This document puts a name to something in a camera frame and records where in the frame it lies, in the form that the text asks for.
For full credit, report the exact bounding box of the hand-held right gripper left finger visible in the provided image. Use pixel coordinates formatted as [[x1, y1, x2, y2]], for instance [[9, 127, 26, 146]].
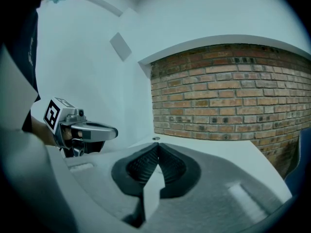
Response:
[[64, 142, 159, 229]]

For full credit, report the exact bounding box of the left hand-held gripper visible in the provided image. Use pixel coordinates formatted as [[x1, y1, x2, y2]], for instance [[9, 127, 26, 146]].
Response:
[[43, 96, 119, 158]]

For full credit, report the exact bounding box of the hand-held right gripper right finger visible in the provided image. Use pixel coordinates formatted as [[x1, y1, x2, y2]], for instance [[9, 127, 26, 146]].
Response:
[[146, 142, 289, 232]]

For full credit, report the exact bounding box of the person's left forearm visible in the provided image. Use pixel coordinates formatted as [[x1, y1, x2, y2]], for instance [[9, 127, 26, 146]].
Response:
[[29, 116, 58, 147]]

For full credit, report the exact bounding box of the person's left hand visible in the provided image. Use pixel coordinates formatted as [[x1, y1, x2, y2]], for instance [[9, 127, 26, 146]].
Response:
[[62, 126, 74, 142]]

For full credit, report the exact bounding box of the blue chair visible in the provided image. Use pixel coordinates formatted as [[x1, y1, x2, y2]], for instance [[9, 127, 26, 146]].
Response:
[[283, 127, 311, 194]]

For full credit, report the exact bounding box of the grey wall plate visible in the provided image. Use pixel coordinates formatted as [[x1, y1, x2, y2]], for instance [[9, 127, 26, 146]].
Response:
[[109, 32, 133, 62]]

